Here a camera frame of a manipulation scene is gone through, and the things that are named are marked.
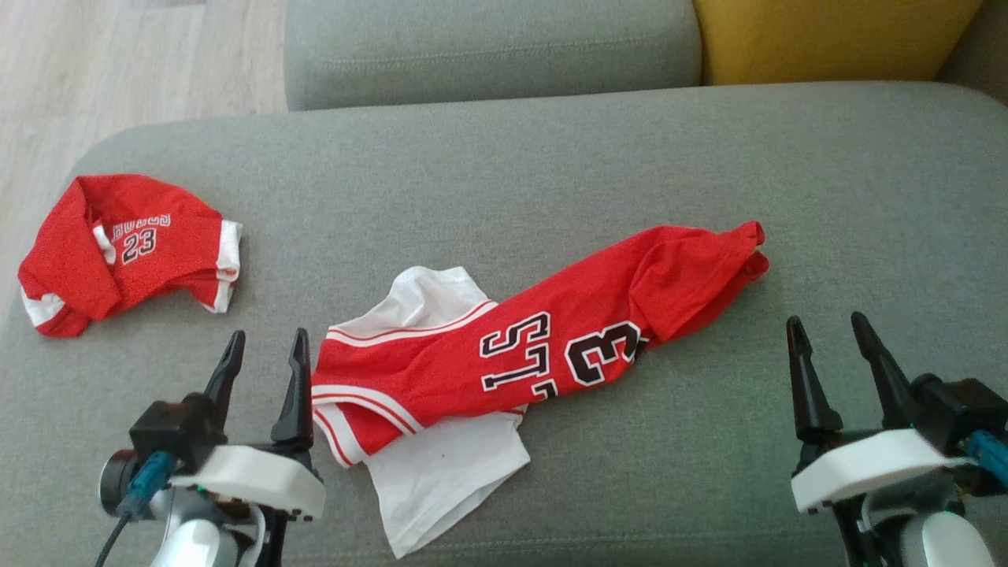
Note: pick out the grey sofa back cushion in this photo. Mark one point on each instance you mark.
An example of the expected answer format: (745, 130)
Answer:
(488, 47)
(980, 55)

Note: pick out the yellow pillow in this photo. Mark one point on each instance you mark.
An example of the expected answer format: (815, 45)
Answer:
(827, 39)

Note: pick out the red basketball shorts number 23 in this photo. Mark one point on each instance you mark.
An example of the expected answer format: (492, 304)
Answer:
(87, 260)

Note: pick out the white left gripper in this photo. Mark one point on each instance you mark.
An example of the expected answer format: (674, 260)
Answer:
(252, 480)

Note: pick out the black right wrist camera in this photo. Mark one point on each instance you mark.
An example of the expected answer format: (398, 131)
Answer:
(957, 409)

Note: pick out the red basketball jersey white trim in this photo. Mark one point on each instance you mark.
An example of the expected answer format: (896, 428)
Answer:
(551, 346)

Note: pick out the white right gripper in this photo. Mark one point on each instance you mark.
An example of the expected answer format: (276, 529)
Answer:
(866, 468)

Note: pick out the grey sofa seat cushion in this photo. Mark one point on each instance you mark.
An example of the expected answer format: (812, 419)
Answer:
(551, 157)

